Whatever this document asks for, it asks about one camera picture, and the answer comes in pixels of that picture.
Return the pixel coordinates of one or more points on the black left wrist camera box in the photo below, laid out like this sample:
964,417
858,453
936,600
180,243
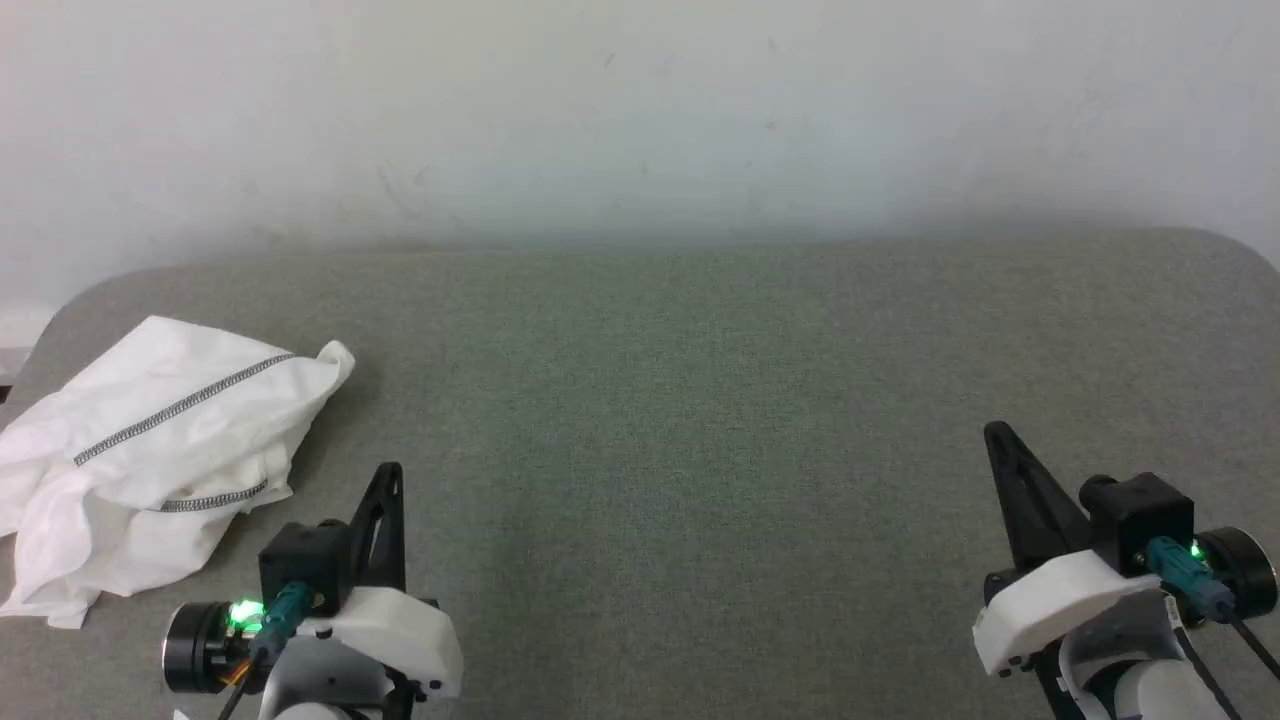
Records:
305,560

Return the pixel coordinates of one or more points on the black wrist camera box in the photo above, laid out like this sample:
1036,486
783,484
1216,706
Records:
305,560
1140,515

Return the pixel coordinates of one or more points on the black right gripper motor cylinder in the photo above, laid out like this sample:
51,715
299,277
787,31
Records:
1245,570

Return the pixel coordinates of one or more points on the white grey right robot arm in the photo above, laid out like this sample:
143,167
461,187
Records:
1160,695

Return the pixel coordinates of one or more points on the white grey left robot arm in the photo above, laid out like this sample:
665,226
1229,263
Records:
320,675

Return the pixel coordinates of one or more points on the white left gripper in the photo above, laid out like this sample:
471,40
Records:
400,630

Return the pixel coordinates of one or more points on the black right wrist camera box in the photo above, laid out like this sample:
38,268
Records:
1140,515

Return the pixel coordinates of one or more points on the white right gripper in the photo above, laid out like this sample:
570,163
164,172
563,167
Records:
1050,595

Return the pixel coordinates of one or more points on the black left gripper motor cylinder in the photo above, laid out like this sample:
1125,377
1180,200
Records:
195,650

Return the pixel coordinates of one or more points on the white t-shirt with grey stitching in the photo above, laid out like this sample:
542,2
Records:
150,440

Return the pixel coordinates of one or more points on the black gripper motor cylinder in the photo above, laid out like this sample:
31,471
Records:
1245,570
195,650

